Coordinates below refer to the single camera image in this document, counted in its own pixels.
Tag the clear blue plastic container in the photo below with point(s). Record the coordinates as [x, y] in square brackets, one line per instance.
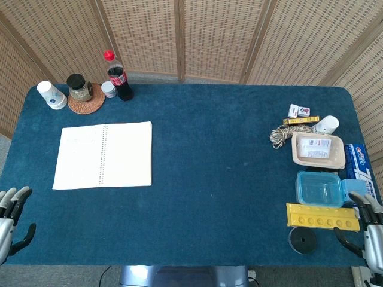
[317, 188]

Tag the cola bottle with red cap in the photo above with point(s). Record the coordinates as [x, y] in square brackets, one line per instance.
[121, 83]

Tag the white labelled packet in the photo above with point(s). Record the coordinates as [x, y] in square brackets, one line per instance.
[314, 148]

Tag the blue velvet tablecloth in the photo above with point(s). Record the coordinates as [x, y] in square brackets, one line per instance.
[209, 179]

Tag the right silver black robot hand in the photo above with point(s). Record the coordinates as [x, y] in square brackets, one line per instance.
[374, 239]

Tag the glass jar with black lid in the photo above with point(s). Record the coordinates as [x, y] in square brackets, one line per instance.
[78, 92]

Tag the woven bamboo screen panel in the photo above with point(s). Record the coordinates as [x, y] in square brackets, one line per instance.
[368, 98]
[54, 36]
[12, 83]
[305, 42]
[143, 36]
[218, 39]

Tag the black tape roll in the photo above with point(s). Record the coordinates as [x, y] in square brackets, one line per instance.
[311, 242]

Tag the white spiral notebook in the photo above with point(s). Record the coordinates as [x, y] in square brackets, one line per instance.
[125, 155]

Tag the blue toothpaste box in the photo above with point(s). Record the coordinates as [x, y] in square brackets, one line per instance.
[359, 161]

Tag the single white paper cup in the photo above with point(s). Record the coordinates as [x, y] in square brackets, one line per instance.
[327, 124]

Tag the mahjong tile print box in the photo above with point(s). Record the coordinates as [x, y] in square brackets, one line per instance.
[304, 111]

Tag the small white card box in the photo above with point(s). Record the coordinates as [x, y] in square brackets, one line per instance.
[292, 111]

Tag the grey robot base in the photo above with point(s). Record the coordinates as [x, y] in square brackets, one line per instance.
[179, 278]

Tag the light blue plastic lid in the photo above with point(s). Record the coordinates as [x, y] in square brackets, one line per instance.
[354, 186]

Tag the small white plastic jar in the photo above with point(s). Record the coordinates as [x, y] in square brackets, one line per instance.
[108, 89]

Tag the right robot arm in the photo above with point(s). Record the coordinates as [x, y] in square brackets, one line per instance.
[377, 278]

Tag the long yellow cardboard box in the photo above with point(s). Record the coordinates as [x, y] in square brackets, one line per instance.
[299, 120]

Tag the round woven rattan coaster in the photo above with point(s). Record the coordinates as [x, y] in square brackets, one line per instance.
[89, 108]

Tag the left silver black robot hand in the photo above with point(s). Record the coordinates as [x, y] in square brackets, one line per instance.
[7, 230]

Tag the yellow dimpled mould tray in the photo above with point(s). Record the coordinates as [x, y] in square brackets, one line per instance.
[323, 218]

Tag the beige plastic tray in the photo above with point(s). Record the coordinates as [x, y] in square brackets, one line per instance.
[337, 149]

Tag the stacked white floral paper cups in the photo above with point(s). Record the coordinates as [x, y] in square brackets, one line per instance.
[52, 95]

